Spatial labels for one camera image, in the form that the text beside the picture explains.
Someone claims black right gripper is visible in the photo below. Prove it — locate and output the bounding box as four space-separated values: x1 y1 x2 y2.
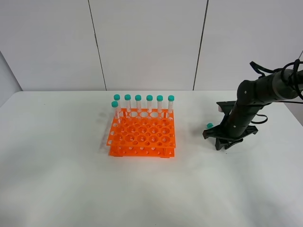
203 101 261 150

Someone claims teal-capped test tube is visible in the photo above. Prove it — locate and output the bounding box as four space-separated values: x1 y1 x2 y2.
206 122 214 129

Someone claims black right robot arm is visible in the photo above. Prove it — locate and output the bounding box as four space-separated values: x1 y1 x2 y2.
203 69 303 150

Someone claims orange test tube rack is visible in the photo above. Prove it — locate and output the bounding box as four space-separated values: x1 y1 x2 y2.
107 108 176 158

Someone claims second row tube left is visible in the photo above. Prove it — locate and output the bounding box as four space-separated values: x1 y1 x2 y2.
111 101 120 123

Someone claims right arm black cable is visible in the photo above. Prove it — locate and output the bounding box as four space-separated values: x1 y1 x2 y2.
250 59 303 124

